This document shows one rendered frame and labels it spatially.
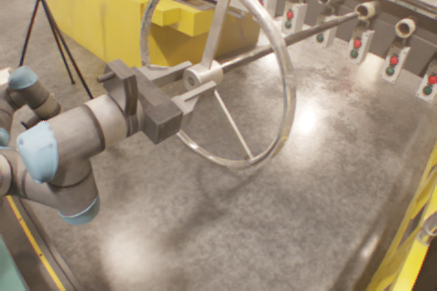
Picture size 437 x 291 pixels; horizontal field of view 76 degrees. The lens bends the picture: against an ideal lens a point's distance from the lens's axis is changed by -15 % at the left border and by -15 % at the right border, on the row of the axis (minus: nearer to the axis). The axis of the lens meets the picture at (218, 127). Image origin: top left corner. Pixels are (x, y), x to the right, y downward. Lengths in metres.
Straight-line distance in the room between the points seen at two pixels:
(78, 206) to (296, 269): 1.01
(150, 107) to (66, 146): 0.14
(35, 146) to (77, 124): 0.06
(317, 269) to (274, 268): 0.18
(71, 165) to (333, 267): 1.18
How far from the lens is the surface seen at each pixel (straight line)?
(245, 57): 0.67
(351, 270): 1.45
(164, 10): 1.78
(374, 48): 1.49
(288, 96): 0.47
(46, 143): 0.43
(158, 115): 0.47
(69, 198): 0.50
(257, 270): 1.32
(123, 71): 0.44
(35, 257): 1.02
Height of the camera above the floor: 1.16
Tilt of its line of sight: 39 degrees down
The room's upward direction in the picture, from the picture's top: 7 degrees clockwise
